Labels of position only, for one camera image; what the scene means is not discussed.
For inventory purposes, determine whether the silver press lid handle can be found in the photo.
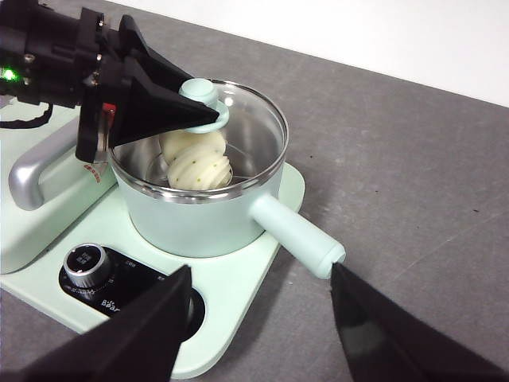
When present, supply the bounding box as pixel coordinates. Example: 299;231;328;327
8;119;87;212

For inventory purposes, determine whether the red white warning sticker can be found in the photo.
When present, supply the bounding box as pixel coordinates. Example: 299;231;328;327
79;161;111;185

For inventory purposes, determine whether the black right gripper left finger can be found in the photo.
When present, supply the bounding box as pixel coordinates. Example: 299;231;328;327
19;265;193;382

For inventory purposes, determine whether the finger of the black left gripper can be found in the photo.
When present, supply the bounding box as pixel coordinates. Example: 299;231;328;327
109;73;221;146
119;14;192;93

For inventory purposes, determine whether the green breakfast maker base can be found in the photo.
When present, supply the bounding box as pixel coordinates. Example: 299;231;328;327
0;107;307;381

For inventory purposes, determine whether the silver control knob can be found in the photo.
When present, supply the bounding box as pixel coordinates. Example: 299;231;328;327
62;243;112;288

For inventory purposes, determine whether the glass pot lid green knob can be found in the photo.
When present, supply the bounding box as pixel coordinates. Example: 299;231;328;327
107;78;289;200

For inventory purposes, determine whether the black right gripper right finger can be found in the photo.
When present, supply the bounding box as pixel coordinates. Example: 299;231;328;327
330;263;509;382

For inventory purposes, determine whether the green pot with handle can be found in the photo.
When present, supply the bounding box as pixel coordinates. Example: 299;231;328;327
110;81;346;280

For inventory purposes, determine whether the smooth white steamed bun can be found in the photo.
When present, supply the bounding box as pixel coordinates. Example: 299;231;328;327
158;129;227;164

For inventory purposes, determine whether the black cable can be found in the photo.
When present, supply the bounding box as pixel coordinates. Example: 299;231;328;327
0;103;55;129

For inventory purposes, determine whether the pleated bun with green dots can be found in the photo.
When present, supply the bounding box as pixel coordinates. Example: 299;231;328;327
165;139;232;191

